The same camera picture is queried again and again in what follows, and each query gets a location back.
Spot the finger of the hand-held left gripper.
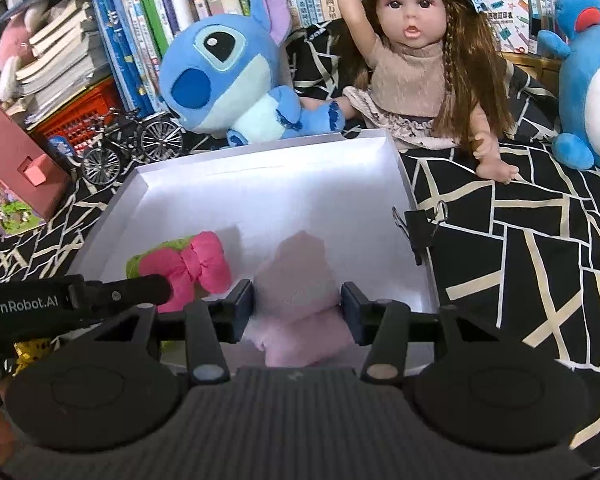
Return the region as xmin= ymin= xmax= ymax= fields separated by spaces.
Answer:
xmin=67 ymin=274 xmax=173 ymax=318

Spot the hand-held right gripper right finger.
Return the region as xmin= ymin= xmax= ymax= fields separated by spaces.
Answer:
xmin=340 ymin=281 xmax=486 ymax=381

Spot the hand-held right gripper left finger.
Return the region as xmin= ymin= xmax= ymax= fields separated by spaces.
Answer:
xmin=97 ymin=280 xmax=256 ymax=386

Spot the pale pink plush toy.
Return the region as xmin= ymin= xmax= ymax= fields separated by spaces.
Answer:
xmin=245 ymin=230 xmax=356 ymax=367

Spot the pink bow green scrunchie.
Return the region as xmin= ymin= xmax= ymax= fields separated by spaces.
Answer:
xmin=126 ymin=231 xmax=232 ymax=313

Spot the white cardboard box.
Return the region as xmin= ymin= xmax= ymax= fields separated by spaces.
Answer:
xmin=67 ymin=129 xmax=441 ymax=376

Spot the yellow sequin bow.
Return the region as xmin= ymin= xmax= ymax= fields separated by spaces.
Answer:
xmin=12 ymin=337 xmax=56 ymax=376

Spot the black binder clip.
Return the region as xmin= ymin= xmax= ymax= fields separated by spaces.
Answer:
xmin=391 ymin=200 xmax=448 ymax=266

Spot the pink model house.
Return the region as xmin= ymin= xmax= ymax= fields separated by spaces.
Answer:
xmin=0 ymin=96 xmax=72 ymax=237

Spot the miniature black bicycle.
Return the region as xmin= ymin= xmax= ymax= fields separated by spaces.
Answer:
xmin=77 ymin=107 xmax=185 ymax=186

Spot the small blue round toy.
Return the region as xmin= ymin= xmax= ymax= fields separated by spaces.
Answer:
xmin=47 ymin=135 xmax=76 ymax=161

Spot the red plastic basket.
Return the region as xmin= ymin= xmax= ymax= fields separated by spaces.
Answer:
xmin=27 ymin=77 xmax=131 ymax=156

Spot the black patterned blanket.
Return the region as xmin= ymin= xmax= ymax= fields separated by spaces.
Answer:
xmin=0 ymin=17 xmax=600 ymax=461

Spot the blue alien plush toy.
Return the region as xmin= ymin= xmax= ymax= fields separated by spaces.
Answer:
xmin=158 ymin=0 xmax=348 ymax=147

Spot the long-haired baby doll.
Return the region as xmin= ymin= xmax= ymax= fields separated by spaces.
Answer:
xmin=330 ymin=0 xmax=521 ymax=185

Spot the stack of lying books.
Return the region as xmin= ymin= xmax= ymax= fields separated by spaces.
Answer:
xmin=15 ymin=0 xmax=112 ymax=126

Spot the row of standing books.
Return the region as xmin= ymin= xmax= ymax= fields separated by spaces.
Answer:
xmin=87 ymin=0 xmax=600 ymax=116

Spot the wooden board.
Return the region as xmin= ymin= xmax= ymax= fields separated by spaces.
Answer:
xmin=500 ymin=51 xmax=563 ymax=92

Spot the round blue white plush toy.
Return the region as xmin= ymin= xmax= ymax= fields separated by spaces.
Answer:
xmin=536 ymin=0 xmax=600 ymax=180

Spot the pencil print box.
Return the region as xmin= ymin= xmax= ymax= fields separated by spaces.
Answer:
xmin=467 ymin=0 xmax=541 ymax=56

